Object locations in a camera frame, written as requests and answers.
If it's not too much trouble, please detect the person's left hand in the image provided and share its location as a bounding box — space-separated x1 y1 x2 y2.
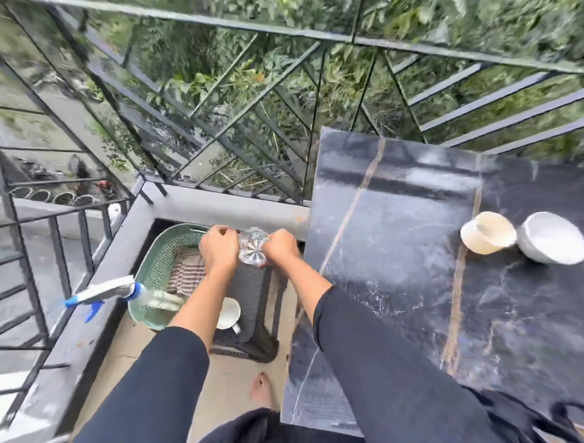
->
199 225 241 275

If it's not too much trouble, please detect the person's right hand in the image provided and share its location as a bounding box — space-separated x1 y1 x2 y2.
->
261 228 302 267

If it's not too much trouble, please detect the clear cut glass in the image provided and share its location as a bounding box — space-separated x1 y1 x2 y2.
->
237 227 271 268

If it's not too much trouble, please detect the person's right forearm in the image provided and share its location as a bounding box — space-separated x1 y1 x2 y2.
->
268 256 502 443

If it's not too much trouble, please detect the person's left forearm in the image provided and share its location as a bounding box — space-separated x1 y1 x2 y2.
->
75 265 239 443

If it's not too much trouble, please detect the striped cloth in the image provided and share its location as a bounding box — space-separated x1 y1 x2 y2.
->
166 254 208 298

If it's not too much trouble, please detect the dark wicker stool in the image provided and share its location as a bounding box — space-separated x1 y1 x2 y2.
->
208 262 290 364

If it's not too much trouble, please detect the green plastic basket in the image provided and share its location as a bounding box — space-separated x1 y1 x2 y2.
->
128 223 211 331

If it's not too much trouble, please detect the white mug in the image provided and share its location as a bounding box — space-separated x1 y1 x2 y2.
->
216 297 242 335

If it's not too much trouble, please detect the black metal railing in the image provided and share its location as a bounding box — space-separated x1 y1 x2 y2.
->
0 0 584 430

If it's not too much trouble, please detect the clear spray bottle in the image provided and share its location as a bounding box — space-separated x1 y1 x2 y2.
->
64 275 185 324

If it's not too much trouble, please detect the person's foot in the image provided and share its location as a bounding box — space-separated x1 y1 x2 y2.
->
249 372 277 411

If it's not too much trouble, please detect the cream ceramic cup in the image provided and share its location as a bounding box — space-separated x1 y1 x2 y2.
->
460 211 518 255

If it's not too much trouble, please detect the white ceramic bowl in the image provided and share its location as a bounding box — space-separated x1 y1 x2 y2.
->
517 211 584 266

